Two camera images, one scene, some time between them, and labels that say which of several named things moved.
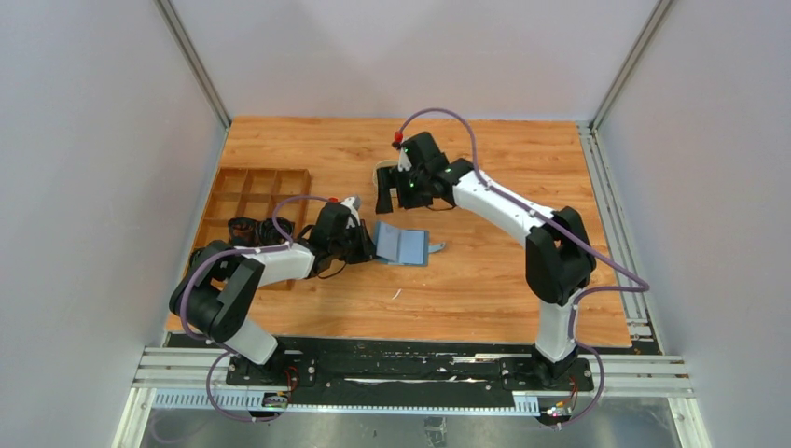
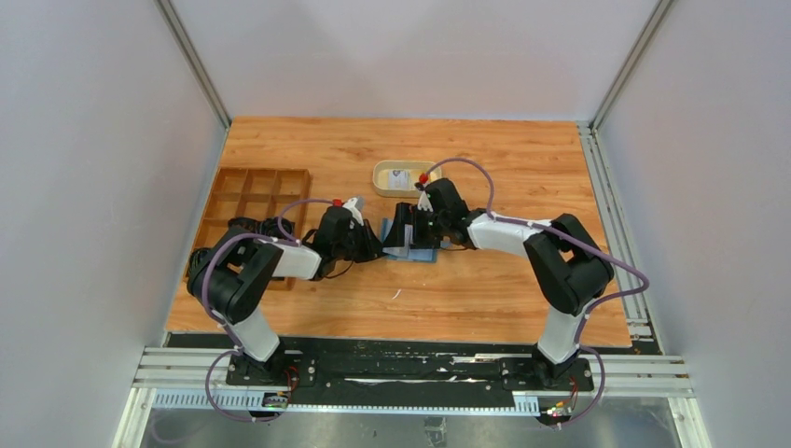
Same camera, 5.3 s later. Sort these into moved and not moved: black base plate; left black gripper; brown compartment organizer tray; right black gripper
Moved: right black gripper
Not moved: left black gripper; black base plate; brown compartment organizer tray
